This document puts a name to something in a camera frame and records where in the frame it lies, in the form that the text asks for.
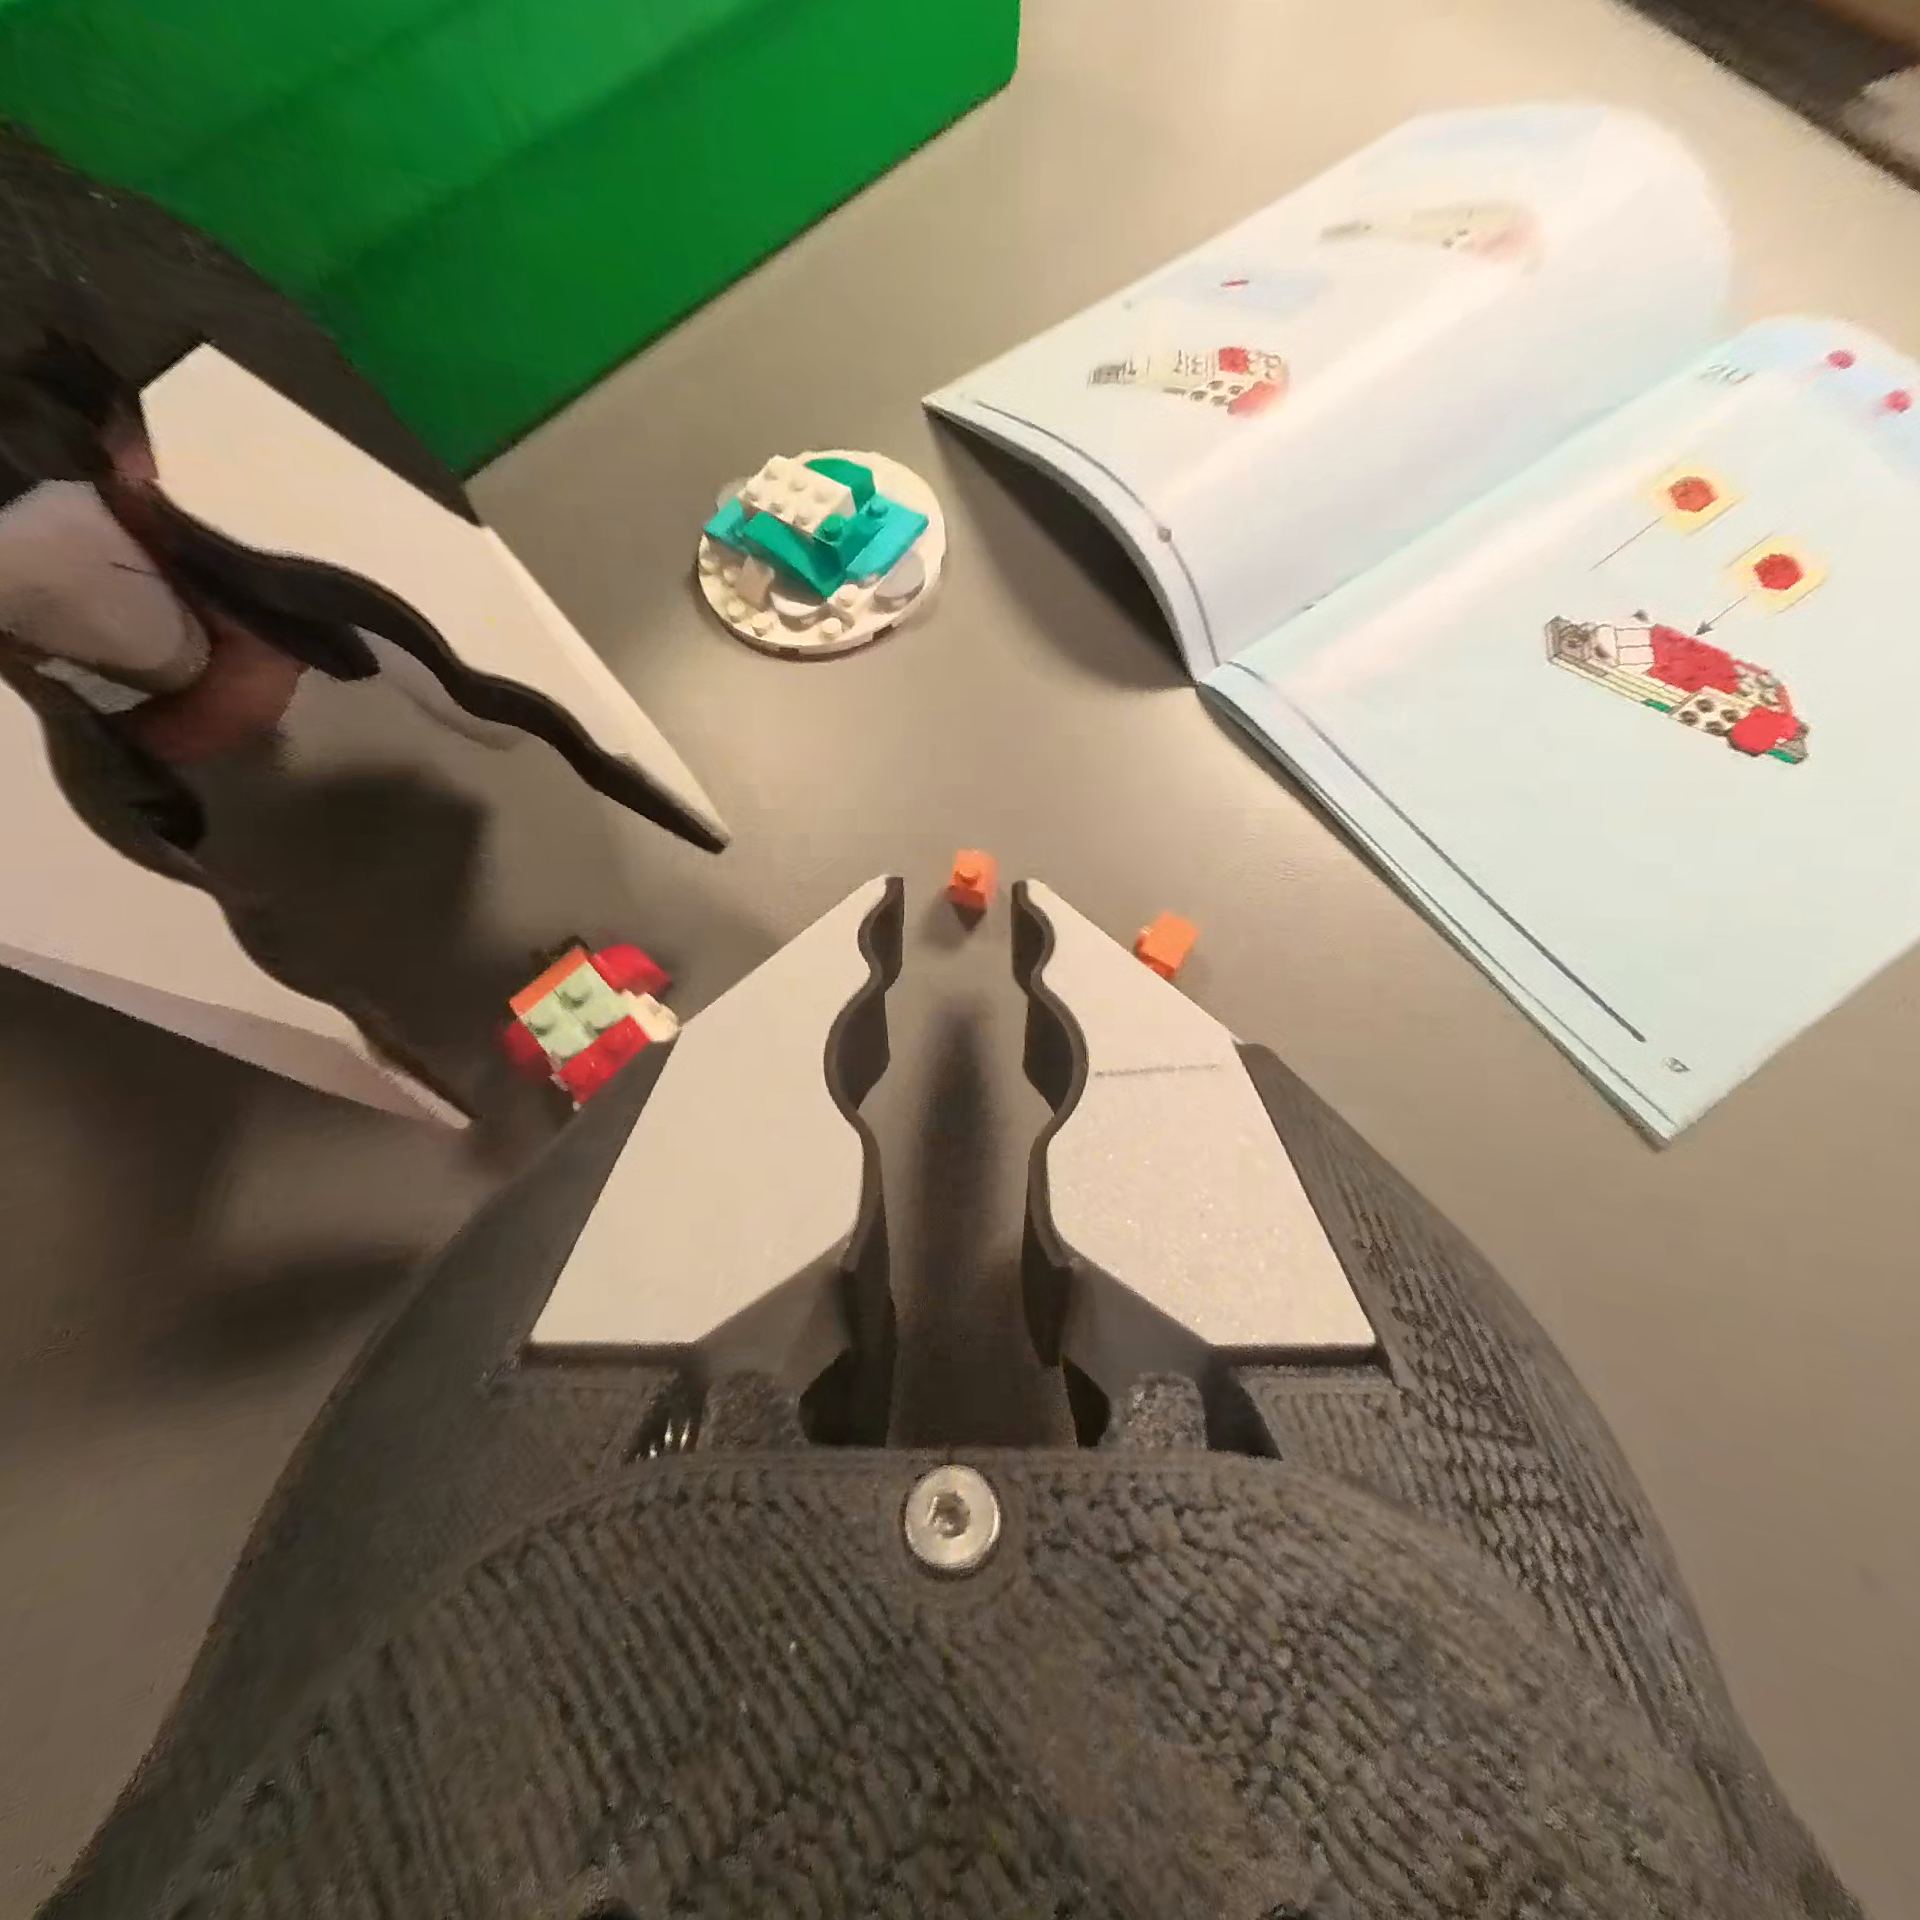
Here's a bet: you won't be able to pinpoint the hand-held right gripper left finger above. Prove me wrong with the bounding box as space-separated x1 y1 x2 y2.
529 879 910 1391

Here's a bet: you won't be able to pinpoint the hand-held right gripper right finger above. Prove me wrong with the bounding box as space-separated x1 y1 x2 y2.
1009 880 1383 1403

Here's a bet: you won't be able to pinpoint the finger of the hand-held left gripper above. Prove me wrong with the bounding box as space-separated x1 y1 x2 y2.
0 656 478 1129
140 346 734 858

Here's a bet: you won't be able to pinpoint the white red green lego model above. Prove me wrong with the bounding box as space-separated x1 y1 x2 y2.
500 940 682 1106

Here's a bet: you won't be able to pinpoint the green plastic bins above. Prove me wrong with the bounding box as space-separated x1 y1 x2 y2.
0 0 1023 475

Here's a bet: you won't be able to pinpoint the round white and teal lego base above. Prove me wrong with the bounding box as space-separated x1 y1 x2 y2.
693 449 949 658

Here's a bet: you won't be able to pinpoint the person's left hand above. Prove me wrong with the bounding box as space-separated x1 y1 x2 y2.
127 643 305 761

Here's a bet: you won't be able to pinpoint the open light blue instruction booklet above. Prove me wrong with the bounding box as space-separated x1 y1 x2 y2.
921 101 1920 1146

